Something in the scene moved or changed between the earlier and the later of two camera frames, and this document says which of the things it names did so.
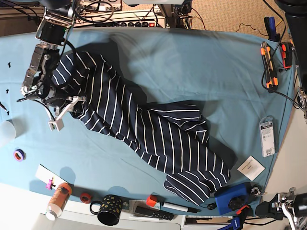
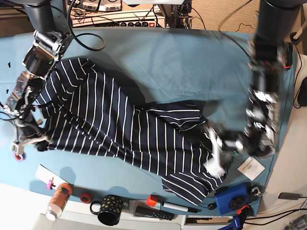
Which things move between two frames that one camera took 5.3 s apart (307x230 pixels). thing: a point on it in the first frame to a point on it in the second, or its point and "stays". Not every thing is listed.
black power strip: (132, 24) stays
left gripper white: (72, 99) to (20, 145)
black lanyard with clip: (210, 206) stays
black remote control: (154, 212) stays
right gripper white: (268, 210) to (226, 143)
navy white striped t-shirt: (168, 137) stays
